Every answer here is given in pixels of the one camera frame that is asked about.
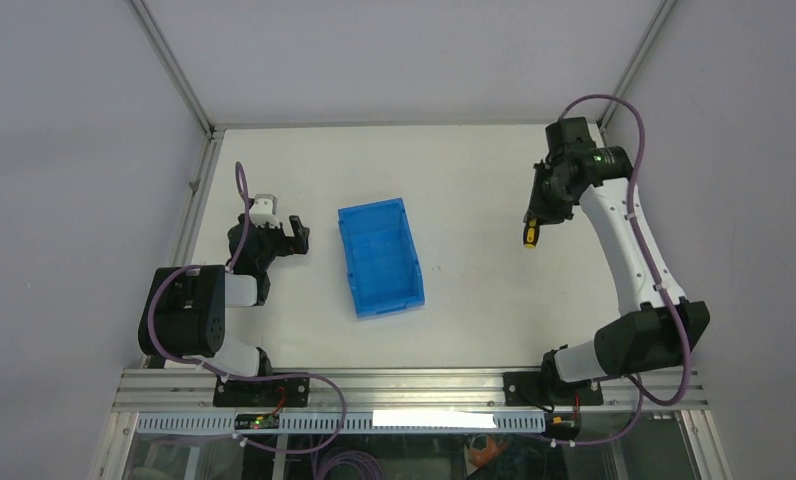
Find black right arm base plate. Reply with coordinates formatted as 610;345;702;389
502;370;604;408

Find yellow black screwdriver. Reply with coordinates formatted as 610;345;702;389
522;219;539;249

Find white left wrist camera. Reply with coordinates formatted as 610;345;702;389
249;194;282;229

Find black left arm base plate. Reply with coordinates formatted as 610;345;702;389
212;377;310;408

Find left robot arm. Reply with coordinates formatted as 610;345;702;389
138;214;310;406

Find coiled purple cable below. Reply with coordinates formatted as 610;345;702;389
313;450;385;480

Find aluminium front rail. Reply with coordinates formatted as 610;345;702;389
111;367;710;413

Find white slotted cable duct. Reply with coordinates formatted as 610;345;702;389
136;409;545;436

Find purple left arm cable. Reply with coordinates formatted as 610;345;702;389
146;161;348;456

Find orange object below table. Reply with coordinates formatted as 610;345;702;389
465;435;509;468

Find blue plastic bin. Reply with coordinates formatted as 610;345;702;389
338;198;425;318

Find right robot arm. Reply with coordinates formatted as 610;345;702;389
523;117;710;405

